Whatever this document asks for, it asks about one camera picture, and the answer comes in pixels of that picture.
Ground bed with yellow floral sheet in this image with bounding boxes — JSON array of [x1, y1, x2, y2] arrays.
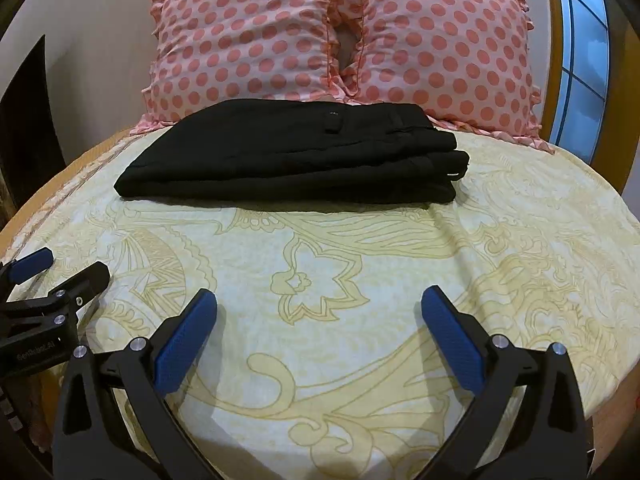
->
[[0, 125, 640, 480]]

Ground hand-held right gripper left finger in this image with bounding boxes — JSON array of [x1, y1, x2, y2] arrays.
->
[[52, 287, 218, 480]]

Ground black pants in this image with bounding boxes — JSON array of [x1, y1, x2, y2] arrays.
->
[[114, 99, 471, 207]]

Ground pink polka dot pillow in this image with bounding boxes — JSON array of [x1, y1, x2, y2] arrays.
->
[[332, 0, 557, 155], [130, 0, 361, 137]]

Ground blue glass window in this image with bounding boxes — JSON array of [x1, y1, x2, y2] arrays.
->
[[552, 0, 613, 161]]

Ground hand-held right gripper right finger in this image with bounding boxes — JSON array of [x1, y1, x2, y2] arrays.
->
[[421, 285, 588, 480]]

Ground dark wooden panel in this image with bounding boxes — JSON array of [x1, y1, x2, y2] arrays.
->
[[0, 35, 62, 223]]

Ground wooden window frame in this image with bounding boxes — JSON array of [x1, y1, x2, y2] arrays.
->
[[541, 0, 632, 196]]

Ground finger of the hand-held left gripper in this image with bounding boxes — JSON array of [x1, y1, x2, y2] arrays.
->
[[0, 248, 54, 292], [0, 261, 111, 339]]

